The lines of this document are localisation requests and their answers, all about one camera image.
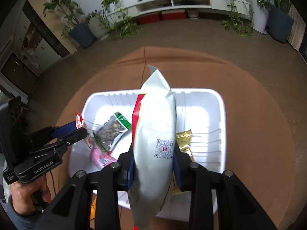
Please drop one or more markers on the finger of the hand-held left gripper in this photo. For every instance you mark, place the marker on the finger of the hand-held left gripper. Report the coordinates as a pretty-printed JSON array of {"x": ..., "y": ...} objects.
[
  {"x": 74, "y": 136},
  {"x": 63, "y": 129}
]

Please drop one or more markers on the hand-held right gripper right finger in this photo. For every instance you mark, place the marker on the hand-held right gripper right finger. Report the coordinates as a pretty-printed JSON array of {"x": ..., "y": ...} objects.
[{"x": 178, "y": 175}]

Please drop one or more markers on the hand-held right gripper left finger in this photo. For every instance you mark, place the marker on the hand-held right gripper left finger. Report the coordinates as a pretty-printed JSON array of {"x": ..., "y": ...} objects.
[{"x": 130, "y": 175}]

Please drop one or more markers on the peach print snack packet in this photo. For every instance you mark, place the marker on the peach print snack packet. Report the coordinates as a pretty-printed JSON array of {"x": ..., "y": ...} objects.
[{"x": 100, "y": 159}]

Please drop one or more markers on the gold snack packet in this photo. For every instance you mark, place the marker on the gold snack packet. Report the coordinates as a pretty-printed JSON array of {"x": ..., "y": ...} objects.
[{"x": 183, "y": 141}]

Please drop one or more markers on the black green-edged snack packet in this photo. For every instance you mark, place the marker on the black green-edged snack packet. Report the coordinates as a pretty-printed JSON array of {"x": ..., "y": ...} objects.
[{"x": 110, "y": 130}]

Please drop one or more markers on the white red-striped snack packet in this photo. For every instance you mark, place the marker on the white red-striped snack packet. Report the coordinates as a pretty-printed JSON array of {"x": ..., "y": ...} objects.
[{"x": 153, "y": 124}]

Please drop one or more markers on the white plastic tray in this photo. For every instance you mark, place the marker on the white plastic tray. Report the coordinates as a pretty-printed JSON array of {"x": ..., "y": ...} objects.
[{"x": 203, "y": 115}]

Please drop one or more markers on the person's left forearm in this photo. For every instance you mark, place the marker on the person's left forearm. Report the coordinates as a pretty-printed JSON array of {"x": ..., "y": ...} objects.
[{"x": 16, "y": 220}]

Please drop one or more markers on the person's left hand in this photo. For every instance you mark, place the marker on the person's left hand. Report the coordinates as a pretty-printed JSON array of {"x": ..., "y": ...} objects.
[{"x": 26, "y": 196}]

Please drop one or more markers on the person's checked clothing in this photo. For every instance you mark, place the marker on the person's checked clothing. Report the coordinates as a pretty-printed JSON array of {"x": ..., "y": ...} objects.
[{"x": 4, "y": 191}]

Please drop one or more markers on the blue-grey square plant pot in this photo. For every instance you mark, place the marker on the blue-grey square plant pot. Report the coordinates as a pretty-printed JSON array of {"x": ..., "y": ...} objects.
[{"x": 82, "y": 36}]

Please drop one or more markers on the white patterned plant pot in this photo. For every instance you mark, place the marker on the white patterned plant pot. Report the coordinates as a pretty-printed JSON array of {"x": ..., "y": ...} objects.
[{"x": 99, "y": 30}]

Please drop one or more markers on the small green plant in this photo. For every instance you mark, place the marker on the small green plant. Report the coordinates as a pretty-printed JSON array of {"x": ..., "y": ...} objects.
[{"x": 92, "y": 16}]

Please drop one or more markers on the trailing pothos plant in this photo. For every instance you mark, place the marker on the trailing pothos plant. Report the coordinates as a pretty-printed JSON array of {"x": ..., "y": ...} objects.
[{"x": 124, "y": 28}]

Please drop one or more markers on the tall leafy tree plant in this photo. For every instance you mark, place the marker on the tall leafy tree plant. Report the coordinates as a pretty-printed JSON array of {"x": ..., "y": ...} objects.
[{"x": 62, "y": 7}]

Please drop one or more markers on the red storage box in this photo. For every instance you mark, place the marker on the red storage box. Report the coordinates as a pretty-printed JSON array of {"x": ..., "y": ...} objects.
[
  {"x": 148, "y": 19},
  {"x": 174, "y": 15}
]

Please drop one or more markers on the trailing vine plant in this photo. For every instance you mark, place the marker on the trailing vine plant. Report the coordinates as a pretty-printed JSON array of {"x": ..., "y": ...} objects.
[{"x": 236, "y": 24}]

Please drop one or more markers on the small white pot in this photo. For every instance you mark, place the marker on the small white pot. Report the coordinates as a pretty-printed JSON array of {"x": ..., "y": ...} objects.
[{"x": 193, "y": 13}]

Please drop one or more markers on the tall white plant pot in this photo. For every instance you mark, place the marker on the tall white plant pot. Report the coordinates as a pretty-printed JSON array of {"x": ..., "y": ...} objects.
[{"x": 260, "y": 19}]

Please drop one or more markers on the white TV cabinet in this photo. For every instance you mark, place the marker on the white TV cabinet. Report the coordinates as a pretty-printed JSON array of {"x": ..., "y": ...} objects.
[{"x": 215, "y": 2}]

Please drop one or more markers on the dark grey plant pot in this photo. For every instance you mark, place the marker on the dark grey plant pot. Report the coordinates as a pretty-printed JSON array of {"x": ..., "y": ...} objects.
[{"x": 280, "y": 24}]

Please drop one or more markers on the beige curtain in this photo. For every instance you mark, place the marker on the beige curtain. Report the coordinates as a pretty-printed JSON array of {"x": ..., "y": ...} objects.
[{"x": 297, "y": 28}]

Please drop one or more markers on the white and dark wall cabinet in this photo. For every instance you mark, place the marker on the white and dark wall cabinet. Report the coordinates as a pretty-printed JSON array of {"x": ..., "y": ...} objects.
[{"x": 31, "y": 48}]

